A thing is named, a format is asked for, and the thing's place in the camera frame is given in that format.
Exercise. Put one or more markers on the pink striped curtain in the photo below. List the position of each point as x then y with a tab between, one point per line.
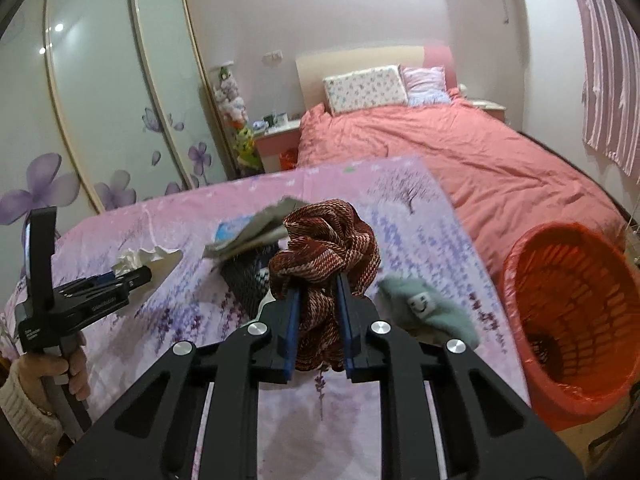
610	60

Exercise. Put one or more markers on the blue packet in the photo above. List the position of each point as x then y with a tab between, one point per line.
232	230

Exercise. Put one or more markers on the black patterned cloth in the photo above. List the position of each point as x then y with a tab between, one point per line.
245	280

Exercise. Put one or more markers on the white tissue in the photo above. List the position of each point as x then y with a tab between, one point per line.
145	257

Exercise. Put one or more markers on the red plastic bag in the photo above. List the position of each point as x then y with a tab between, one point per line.
288	160

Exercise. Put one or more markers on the flower print sliding wardrobe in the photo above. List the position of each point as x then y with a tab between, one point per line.
100	85

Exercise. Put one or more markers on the small items on nightstand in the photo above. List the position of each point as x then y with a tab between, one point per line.
272	121

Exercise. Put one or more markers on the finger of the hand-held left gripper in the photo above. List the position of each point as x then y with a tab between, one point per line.
102	277
132	277

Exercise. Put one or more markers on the person's left hand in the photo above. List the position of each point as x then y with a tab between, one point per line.
77	375

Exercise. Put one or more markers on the beige and pink headboard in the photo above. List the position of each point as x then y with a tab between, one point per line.
350	57

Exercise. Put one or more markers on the red plastic basket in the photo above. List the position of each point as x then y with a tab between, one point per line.
575	310

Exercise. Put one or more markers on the salmon duvet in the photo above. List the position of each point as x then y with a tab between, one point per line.
475	170

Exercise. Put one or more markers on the hanging plush toys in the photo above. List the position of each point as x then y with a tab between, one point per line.
235	105

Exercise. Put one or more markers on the white floral pillow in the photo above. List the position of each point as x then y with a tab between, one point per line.
365	87

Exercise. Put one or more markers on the pink striped pillow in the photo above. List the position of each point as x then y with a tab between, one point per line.
425	85

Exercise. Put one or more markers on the pink printed blanket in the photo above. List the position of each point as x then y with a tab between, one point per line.
200	220

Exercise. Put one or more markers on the white wall socket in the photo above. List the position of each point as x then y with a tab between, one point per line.
275	56

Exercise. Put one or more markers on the pink and white nightstand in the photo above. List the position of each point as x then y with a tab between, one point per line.
272	142

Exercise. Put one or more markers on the grey folded cloth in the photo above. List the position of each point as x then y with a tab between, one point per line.
260	232

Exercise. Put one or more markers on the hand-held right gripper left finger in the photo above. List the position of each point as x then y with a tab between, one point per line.
290	332

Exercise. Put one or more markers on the red woven cloth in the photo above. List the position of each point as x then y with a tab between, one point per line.
325	245

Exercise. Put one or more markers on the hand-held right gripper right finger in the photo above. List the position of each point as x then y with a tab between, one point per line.
345	320

